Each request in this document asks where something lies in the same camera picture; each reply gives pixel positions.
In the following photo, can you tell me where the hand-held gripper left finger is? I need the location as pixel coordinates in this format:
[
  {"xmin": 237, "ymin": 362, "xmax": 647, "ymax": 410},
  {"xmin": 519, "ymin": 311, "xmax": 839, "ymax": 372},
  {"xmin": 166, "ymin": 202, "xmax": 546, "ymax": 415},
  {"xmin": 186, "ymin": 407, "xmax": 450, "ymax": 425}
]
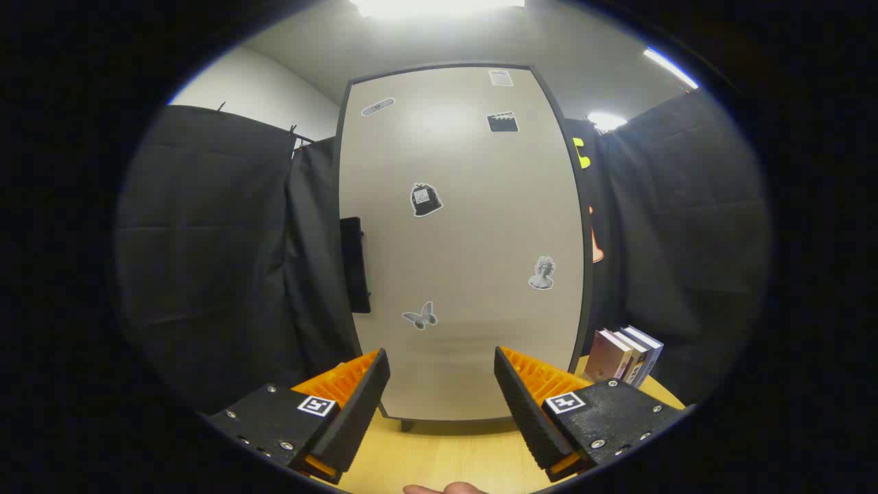
[{"xmin": 206, "ymin": 348, "xmax": 392, "ymax": 485}]

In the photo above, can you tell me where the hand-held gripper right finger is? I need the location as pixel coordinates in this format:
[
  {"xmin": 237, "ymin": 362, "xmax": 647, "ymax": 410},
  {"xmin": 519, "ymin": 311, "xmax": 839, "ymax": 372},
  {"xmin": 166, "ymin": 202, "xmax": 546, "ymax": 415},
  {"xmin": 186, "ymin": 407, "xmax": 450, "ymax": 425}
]
[{"xmin": 494, "ymin": 346, "xmax": 687, "ymax": 483}]

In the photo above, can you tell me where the black door handle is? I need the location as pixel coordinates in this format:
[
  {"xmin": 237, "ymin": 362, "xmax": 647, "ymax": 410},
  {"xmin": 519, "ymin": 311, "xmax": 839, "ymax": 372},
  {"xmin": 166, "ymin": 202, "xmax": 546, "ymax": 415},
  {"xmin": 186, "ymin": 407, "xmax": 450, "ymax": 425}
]
[{"xmin": 340, "ymin": 217, "xmax": 372, "ymax": 314}]

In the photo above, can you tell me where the dark gray cabinet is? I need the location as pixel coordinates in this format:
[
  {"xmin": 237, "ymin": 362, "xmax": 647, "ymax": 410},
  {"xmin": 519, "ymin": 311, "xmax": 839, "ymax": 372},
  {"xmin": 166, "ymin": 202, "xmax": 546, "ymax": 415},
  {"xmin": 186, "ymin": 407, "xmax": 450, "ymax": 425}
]
[{"xmin": 334, "ymin": 62, "xmax": 596, "ymax": 433}]

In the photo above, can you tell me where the white spine book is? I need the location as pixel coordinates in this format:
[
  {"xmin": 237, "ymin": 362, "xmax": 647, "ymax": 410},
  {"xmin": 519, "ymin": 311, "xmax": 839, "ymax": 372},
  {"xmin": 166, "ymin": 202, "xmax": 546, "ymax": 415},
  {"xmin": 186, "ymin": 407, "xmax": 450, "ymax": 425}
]
[{"xmin": 607, "ymin": 329, "xmax": 649, "ymax": 385}]

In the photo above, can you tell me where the blue white book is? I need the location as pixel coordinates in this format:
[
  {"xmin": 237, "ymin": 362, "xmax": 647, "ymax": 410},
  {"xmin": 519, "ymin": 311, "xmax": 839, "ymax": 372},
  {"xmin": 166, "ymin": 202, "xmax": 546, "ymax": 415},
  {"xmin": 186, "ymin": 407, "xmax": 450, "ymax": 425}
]
[{"xmin": 621, "ymin": 325, "xmax": 665, "ymax": 388}]

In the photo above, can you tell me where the black backdrop cloth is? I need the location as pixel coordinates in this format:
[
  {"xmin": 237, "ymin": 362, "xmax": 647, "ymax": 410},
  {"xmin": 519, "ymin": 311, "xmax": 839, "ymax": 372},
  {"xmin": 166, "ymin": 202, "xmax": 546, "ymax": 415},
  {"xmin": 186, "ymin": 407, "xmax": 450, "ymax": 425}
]
[{"xmin": 115, "ymin": 89, "xmax": 772, "ymax": 416}]

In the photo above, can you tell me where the long ceiling tube light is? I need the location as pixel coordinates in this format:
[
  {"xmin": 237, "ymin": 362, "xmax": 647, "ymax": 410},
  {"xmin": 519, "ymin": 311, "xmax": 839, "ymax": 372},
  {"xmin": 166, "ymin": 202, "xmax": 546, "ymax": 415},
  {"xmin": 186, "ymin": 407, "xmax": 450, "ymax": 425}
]
[{"xmin": 643, "ymin": 47, "xmax": 699, "ymax": 90}]

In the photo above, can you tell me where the large ceiling light panel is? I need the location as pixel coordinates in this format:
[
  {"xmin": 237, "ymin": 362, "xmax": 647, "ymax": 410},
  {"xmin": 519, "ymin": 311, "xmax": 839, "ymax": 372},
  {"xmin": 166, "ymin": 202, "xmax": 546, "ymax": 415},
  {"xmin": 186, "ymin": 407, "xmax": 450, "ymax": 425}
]
[{"xmin": 350, "ymin": 0, "xmax": 525, "ymax": 18}]

